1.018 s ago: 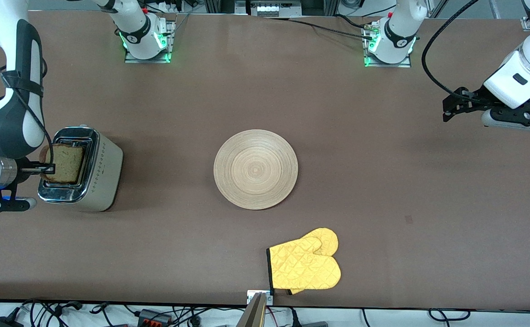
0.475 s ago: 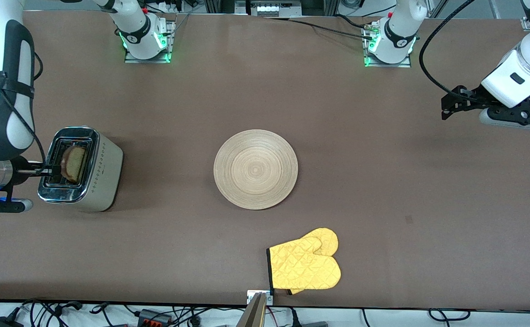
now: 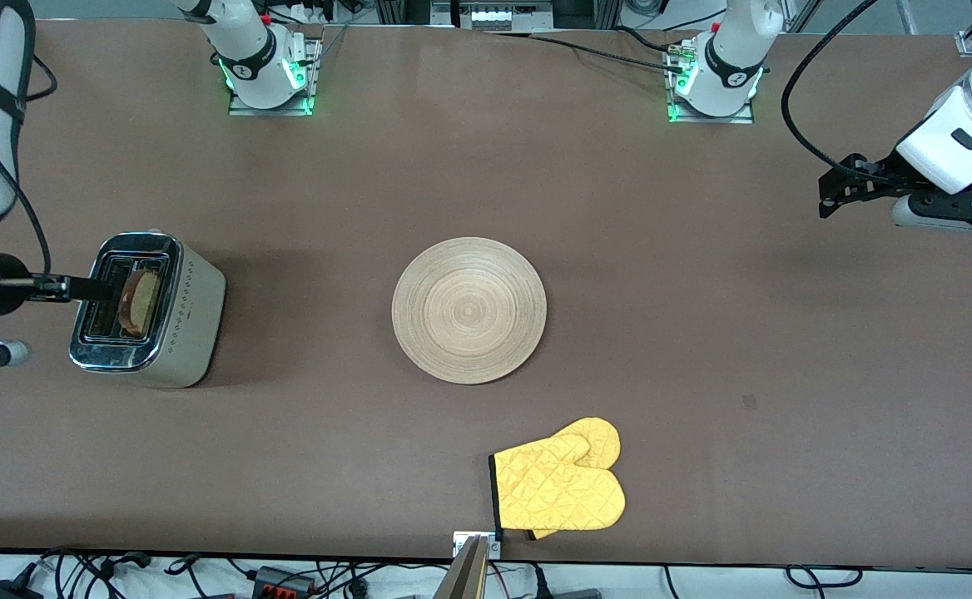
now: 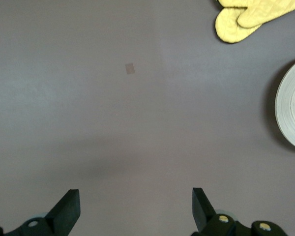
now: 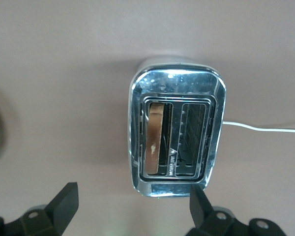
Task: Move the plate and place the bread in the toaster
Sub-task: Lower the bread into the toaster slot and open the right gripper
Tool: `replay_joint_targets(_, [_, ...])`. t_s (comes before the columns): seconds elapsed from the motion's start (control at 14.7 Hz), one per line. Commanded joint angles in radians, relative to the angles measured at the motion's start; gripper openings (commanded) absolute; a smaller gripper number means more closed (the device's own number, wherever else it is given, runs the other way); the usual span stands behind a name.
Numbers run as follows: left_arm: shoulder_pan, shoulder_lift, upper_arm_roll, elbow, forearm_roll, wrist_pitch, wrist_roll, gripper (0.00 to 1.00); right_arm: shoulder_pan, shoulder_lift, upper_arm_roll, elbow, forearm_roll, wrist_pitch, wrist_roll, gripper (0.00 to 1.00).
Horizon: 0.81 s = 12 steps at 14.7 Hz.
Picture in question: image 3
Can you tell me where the bread slice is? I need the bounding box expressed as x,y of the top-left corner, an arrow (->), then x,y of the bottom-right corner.
117,269 -> 163,339

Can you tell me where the round wooden plate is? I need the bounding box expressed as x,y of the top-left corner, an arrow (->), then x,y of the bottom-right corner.
391,237 -> 548,386

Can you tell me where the silver beige two-slot toaster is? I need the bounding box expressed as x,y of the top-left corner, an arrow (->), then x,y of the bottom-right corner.
68,227 -> 227,389

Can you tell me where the black orange connector block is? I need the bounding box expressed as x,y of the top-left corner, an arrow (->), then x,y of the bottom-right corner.
251,566 -> 318,597

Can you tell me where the yellow quilted oven mitt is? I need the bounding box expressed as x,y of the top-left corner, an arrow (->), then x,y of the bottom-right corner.
528,417 -> 622,542

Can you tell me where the white power strip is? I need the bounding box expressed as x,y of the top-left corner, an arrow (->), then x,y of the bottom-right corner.
453,0 -> 555,32

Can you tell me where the yellow oven mitt black cuff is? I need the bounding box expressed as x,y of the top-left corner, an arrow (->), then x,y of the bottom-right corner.
488,433 -> 627,533

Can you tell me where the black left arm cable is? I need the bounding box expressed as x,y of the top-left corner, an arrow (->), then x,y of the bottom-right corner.
780,0 -> 880,181

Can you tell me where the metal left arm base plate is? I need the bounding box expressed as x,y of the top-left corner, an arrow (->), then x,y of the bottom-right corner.
667,42 -> 756,124

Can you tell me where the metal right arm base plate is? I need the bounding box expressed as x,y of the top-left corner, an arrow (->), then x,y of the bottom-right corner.
228,33 -> 318,116

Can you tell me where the black cable on table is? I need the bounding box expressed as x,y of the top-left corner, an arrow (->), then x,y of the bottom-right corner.
486,29 -> 687,72

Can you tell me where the small metal edge bracket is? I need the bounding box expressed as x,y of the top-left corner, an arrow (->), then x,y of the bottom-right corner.
453,531 -> 502,560

